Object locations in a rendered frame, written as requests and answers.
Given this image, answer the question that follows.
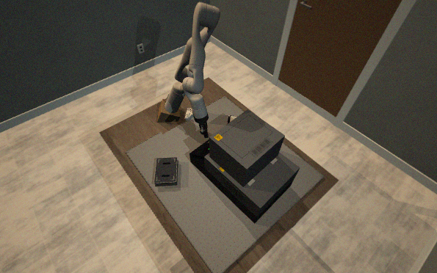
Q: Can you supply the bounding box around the black thermal cycler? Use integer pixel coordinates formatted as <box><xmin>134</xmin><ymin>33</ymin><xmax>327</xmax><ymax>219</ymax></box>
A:
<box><xmin>189</xmin><ymin>109</ymin><xmax>300</xmax><ymax>223</ymax></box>

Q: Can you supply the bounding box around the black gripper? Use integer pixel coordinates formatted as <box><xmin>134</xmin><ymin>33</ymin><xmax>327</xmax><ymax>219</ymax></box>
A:
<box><xmin>194</xmin><ymin>114</ymin><xmax>209</xmax><ymax>138</ymax></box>

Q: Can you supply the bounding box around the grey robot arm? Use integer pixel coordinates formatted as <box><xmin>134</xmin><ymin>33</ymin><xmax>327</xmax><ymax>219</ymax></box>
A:
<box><xmin>165</xmin><ymin>2</ymin><xmax>220</xmax><ymax>121</ymax></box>

